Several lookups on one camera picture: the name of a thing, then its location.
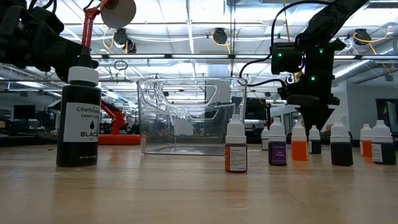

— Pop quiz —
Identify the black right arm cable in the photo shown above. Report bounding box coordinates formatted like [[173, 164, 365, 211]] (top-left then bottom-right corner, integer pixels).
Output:
[[238, 0, 331, 88]]

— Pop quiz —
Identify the small brown food coloring bottle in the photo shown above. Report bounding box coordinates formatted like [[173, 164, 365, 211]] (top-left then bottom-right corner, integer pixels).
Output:
[[224, 113, 248, 174]]

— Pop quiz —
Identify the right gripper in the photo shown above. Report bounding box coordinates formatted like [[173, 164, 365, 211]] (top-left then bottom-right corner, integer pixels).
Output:
[[287, 78, 341, 136]]

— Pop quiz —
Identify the black monitor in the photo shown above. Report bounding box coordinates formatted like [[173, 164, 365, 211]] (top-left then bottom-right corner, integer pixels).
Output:
[[244, 97, 268, 121], [12, 104, 37, 121]]

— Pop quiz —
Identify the clear plastic bin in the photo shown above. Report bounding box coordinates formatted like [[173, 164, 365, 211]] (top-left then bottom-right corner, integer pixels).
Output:
[[136, 77, 249, 156]]

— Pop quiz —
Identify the large black food coloring bottle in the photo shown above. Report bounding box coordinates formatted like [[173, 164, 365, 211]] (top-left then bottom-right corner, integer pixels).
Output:
[[55, 46, 103, 168]]

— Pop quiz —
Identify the black ceiling cable reel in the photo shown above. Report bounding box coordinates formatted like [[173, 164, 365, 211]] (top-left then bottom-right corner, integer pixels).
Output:
[[113, 27, 129, 46], [353, 28, 373, 47], [212, 27, 228, 45]]

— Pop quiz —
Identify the small dark food coloring bottle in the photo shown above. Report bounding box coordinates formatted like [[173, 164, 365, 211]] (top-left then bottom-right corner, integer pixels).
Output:
[[330, 118, 354, 167], [308, 124, 322, 155]]

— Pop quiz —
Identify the black aluminium table frame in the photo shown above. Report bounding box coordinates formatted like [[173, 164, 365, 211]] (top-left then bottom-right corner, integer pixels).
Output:
[[0, 132, 398, 147]]

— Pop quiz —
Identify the yellow cable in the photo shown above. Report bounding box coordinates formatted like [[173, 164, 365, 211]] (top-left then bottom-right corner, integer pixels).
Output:
[[282, 0, 292, 43]]

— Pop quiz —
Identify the small orange food coloring bottle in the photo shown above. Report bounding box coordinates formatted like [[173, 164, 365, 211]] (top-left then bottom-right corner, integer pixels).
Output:
[[359, 123, 373, 159], [290, 120, 310, 162]]

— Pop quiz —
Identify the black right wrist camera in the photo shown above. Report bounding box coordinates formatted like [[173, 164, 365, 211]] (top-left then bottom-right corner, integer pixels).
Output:
[[277, 82, 304, 100]]

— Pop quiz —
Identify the small dark bottle white label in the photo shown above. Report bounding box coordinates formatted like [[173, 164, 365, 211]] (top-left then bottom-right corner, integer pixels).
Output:
[[371, 119, 397, 166], [261, 126, 270, 151]]

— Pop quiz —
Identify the small purple food coloring bottle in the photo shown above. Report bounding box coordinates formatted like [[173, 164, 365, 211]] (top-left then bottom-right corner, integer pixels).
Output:
[[267, 116, 288, 167]]

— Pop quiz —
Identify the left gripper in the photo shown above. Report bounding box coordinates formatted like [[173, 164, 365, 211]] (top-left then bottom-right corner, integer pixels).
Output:
[[0, 5, 100, 83]]

